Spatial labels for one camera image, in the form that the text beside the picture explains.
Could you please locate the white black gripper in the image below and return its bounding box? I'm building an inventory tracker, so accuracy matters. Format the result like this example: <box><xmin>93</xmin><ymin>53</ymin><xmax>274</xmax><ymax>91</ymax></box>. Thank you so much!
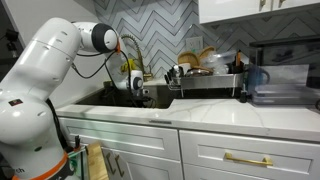
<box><xmin>130</xmin><ymin>70</ymin><xmax>147</xmax><ymax>98</ymax></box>

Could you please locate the clear plastic container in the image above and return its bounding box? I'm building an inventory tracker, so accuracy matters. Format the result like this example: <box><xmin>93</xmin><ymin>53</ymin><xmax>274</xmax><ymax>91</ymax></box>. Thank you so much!
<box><xmin>202</xmin><ymin>51</ymin><xmax>236</xmax><ymax>75</ymax></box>

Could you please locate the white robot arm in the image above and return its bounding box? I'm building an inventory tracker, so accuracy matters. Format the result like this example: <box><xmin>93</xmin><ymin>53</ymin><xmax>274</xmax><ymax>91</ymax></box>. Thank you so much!
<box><xmin>0</xmin><ymin>17</ymin><xmax>144</xmax><ymax>180</ymax></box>

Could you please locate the stainless steel sink basin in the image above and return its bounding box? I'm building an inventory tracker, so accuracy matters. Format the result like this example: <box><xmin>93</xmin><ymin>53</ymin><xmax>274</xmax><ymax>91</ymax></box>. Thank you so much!
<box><xmin>76</xmin><ymin>85</ymin><xmax>240</xmax><ymax>109</ymax></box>

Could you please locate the gold spring faucet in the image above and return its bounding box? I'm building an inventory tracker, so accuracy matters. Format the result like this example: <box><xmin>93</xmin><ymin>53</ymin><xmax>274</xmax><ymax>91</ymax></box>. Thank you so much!
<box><xmin>120</xmin><ymin>34</ymin><xmax>153</xmax><ymax>82</ymax></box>

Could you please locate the yellow glove on faucet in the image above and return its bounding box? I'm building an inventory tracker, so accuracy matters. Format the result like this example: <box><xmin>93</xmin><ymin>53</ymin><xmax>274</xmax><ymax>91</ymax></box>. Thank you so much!
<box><xmin>120</xmin><ymin>59</ymin><xmax>137</xmax><ymax>73</ymax></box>

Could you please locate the metal dish rack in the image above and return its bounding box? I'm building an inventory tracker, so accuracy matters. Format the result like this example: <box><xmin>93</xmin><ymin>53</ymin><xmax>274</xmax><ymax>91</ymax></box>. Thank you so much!
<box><xmin>164</xmin><ymin>69</ymin><xmax>243</xmax><ymax>97</ymax></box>

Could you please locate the white drawer cabinet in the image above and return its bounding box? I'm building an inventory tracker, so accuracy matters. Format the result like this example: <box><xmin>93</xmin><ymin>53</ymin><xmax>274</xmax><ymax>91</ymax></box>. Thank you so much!
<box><xmin>60</xmin><ymin>118</ymin><xmax>320</xmax><ymax>180</ymax></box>

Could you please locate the white upper cabinet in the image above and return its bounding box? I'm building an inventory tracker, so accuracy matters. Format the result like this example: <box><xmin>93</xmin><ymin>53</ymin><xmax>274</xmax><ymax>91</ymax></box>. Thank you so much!
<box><xmin>198</xmin><ymin>0</ymin><xmax>320</xmax><ymax>24</ymax></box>

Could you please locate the wooden cutting board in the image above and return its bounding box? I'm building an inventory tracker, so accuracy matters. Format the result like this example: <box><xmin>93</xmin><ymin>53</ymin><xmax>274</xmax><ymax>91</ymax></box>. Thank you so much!
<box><xmin>87</xmin><ymin>142</ymin><xmax>109</xmax><ymax>180</ymax></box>

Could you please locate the clear acrylic box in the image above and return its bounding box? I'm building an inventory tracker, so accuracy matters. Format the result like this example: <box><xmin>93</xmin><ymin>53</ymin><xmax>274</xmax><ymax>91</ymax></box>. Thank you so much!
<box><xmin>247</xmin><ymin>35</ymin><xmax>320</xmax><ymax>107</ymax></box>

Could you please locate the black cable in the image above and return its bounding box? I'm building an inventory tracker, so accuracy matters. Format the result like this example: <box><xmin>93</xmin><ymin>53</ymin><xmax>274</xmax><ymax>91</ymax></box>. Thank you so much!
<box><xmin>70</xmin><ymin>49</ymin><xmax>158</xmax><ymax>109</ymax></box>

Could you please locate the white wall outlet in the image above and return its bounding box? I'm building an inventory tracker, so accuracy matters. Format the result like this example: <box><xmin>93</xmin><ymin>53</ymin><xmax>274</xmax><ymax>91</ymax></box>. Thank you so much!
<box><xmin>186</xmin><ymin>36</ymin><xmax>203</xmax><ymax>53</ymax></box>

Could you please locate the gold drawer handle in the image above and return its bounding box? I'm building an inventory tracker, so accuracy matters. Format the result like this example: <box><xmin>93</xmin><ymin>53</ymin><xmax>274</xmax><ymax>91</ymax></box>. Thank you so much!
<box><xmin>224</xmin><ymin>153</ymin><xmax>273</xmax><ymax>166</ymax></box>

